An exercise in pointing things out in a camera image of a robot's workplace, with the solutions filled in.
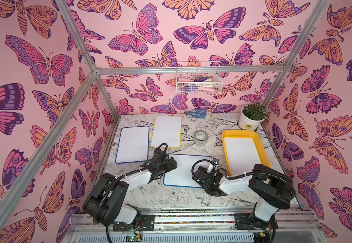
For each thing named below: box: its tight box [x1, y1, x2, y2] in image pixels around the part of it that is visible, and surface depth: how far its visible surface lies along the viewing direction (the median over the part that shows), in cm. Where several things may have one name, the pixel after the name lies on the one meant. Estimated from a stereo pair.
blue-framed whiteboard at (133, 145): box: [115, 125, 150, 164], surface depth 105 cm
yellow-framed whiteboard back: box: [150, 115, 183, 149], surface depth 115 cm
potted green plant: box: [238, 102, 271, 131], surface depth 102 cm
